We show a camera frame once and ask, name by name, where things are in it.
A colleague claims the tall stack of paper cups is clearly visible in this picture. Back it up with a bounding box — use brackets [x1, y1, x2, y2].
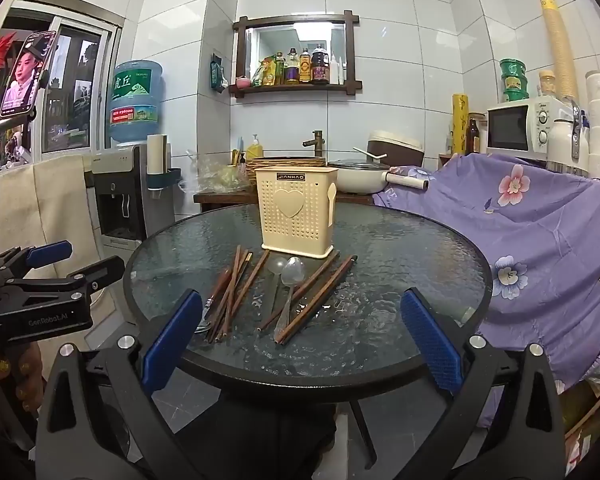
[539, 0, 578, 103]

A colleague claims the blue water jug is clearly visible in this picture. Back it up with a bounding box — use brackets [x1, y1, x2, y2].
[107, 59, 165, 147]

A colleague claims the pile of wooden chopsticks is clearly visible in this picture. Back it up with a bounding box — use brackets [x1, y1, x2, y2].
[205, 246, 358, 346]

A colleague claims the dark wooden framed shelf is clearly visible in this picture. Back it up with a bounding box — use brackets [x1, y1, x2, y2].
[228, 10, 363, 98]

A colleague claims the dark sauce bottle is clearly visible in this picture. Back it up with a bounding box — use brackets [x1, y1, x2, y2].
[311, 44, 330, 84]

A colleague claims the person's left hand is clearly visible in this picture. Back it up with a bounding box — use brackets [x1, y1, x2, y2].
[0, 347, 43, 413]

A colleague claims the round glass table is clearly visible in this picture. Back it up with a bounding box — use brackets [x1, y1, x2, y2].
[123, 203, 494, 461]

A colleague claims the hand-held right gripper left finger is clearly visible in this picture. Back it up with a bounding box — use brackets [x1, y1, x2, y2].
[34, 287, 204, 480]

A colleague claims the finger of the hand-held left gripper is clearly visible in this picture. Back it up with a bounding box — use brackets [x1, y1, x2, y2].
[0, 240, 74, 283]
[0, 255, 127, 311]

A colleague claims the grey water dispenser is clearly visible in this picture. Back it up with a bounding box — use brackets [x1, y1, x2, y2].
[84, 145, 176, 251]

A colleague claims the bronze faucet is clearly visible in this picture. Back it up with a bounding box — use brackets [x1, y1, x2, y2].
[302, 130, 327, 157]

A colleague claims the dark wooden counter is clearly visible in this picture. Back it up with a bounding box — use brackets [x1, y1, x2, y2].
[194, 190, 376, 213]

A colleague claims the white paper cup tube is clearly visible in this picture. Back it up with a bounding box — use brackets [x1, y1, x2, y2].
[146, 134, 167, 173]

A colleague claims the clear plastic bag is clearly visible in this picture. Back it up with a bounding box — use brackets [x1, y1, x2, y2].
[185, 150, 253, 195]

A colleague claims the white cling film roll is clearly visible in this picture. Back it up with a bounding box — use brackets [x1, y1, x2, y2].
[385, 171, 431, 192]

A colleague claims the smartphone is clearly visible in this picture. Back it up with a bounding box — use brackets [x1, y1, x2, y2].
[0, 30, 58, 118]

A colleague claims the brown glass bottle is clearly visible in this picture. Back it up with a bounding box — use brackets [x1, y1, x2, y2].
[465, 116, 481, 156]

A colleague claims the sliding glass window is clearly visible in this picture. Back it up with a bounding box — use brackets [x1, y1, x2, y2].
[40, 10, 126, 153]

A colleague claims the glass pan lid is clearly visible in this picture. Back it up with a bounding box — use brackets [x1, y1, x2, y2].
[328, 159, 390, 171]

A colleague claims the teal cup holder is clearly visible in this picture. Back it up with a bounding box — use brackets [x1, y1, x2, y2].
[146, 167, 182, 192]

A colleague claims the brown and white rice cooker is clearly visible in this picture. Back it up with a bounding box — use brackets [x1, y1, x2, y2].
[367, 131, 426, 168]

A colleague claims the white thermos jug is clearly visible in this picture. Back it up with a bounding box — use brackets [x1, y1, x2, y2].
[547, 102, 591, 176]

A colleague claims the yellow roll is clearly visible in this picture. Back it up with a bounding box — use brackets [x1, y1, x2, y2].
[451, 93, 469, 156]

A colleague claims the green wall packet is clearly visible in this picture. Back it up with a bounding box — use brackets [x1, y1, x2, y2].
[209, 54, 229, 92]

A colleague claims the woven basin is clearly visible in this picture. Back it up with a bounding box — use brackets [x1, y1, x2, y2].
[245, 156, 327, 177]

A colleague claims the purple floral cloth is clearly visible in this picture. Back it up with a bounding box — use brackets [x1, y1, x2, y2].
[372, 152, 600, 428]

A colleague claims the white microwave oven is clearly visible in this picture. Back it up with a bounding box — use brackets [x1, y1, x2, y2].
[486, 99, 571, 161]

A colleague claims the amber bottle purple label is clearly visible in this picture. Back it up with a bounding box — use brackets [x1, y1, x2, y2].
[285, 48, 301, 85]

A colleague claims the wooden-handled metal spoon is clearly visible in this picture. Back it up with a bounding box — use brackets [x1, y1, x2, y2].
[195, 267, 231, 333]

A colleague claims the cream plastic utensil holder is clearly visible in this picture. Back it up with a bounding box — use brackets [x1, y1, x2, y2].
[255, 166, 340, 260]

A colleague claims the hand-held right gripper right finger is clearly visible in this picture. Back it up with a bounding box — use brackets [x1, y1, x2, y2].
[399, 286, 567, 480]

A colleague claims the beige cloth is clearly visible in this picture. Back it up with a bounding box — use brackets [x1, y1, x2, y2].
[0, 155, 103, 286]

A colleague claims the cream cooking pan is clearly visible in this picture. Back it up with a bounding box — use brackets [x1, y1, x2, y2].
[327, 160, 388, 195]

